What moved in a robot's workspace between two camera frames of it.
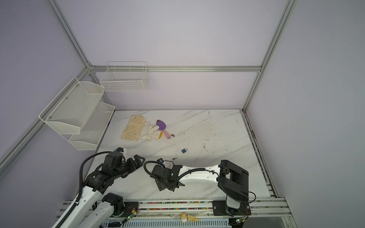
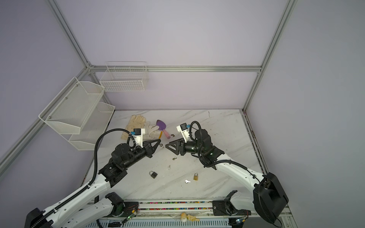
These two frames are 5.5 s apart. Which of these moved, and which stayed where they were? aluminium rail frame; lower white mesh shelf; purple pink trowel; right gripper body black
Moved: right gripper body black
Stayed: aluminium rail frame; purple pink trowel; lower white mesh shelf
